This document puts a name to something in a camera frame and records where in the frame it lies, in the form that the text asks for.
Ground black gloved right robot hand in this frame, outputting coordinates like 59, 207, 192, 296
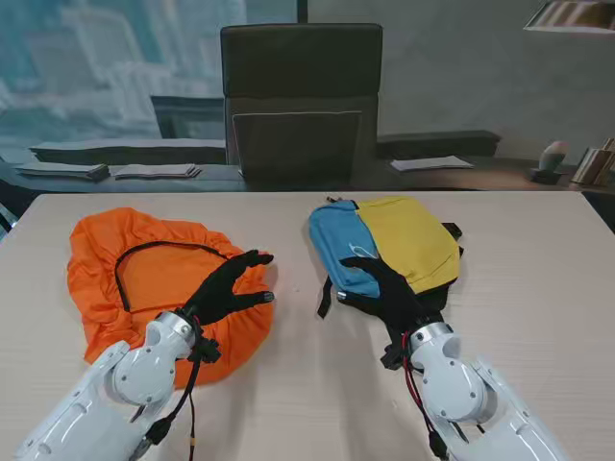
336, 255, 431, 335

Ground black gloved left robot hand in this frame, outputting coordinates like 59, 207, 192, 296
182, 249, 276, 329

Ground blue yellow black backpack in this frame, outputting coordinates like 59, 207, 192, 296
307, 194, 465, 321

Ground orange rain cover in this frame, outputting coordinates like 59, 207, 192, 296
65, 206, 276, 391

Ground white paper sheets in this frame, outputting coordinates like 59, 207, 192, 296
389, 155, 476, 173

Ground thin grey paper stack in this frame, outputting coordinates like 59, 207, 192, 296
113, 162, 203, 182

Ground dark background desk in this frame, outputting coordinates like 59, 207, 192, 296
0, 156, 615, 196

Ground long dark slab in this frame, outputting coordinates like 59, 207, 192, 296
376, 130, 503, 158

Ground long grey slab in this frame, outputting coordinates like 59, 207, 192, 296
28, 137, 227, 165

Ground thick grey paper stack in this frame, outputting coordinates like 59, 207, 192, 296
12, 161, 111, 182

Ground egg-shaped ornament on base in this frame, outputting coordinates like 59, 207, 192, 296
530, 139, 571, 184

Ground row of tan books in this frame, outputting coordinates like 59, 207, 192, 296
570, 136, 615, 187

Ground dark brown office chair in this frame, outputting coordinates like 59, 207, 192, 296
219, 22, 384, 184

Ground copper lamp shade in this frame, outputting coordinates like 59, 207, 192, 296
522, 0, 615, 34

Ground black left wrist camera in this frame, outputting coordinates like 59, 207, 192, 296
189, 335, 223, 365

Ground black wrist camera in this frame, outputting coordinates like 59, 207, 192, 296
189, 335, 223, 365
381, 341, 410, 372

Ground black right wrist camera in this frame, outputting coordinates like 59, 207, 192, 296
381, 341, 410, 372

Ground thin red right wire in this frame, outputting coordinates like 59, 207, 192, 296
401, 328, 439, 436

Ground thin red wire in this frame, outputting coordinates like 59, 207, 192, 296
186, 326, 201, 461
401, 328, 439, 436

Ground thin red left wire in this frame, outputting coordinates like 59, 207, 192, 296
186, 326, 201, 461

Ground black left USB cable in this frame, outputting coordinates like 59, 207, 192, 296
128, 352, 203, 461

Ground black usb cable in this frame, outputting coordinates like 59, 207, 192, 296
128, 352, 203, 461
406, 369, 453, 461

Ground black right USB cable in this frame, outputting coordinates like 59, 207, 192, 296
406, 369, 453, 461

